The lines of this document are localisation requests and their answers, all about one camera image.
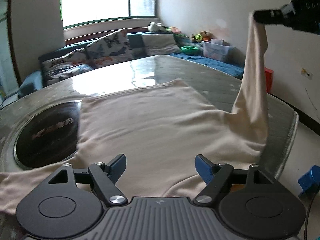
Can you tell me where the cream beige sweatshirt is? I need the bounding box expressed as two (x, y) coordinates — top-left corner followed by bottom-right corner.
(0, 12), (270, 215)

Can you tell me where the butterfly pillow standing upright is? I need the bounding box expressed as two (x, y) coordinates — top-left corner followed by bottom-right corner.
(86, 29), (133, 68)

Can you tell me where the small plush toys pile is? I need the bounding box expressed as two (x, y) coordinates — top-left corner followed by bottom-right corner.
(191, 31), (213, 43)

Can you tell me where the clear plastic storage box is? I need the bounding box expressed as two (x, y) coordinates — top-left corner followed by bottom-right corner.
(202, 41), (234, 62)

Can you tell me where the green plastic bowl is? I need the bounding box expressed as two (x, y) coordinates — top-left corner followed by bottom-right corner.
(181, 46), (201, 56)

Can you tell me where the butterfly pillow lying flat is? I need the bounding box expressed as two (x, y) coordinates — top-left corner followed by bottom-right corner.
(42, 48), (94, 86)

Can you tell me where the window with green frame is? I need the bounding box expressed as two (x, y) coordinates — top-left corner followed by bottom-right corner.
(60, 0), (156, 28)

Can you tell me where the dark teal corner sofa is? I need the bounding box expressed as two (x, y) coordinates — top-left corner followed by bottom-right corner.
(18, 28), (244, 99)

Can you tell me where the black round induction cooktop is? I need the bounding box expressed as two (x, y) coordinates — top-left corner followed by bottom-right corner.
(14, 100), (81, 170)

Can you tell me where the red plastic stool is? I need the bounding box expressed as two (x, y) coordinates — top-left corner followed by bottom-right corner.
(265, 68), (274, 93)

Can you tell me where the black cable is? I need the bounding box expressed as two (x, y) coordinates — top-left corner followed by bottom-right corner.
(303, 197), (316, 240)

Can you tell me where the plain grey cushion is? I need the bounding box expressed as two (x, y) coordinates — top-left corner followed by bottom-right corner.
(141, 34), (181, 56)

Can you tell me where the grey quilted star tablecloth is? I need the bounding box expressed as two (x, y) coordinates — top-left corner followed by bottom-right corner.
(0, 55), (299, 240)

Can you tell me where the panda plush toy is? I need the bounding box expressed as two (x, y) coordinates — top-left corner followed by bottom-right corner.
(147, 22), (167, 33)

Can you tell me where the blue plastic stool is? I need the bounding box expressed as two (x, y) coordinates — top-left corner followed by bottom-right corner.
(298, 165), (320, 199)

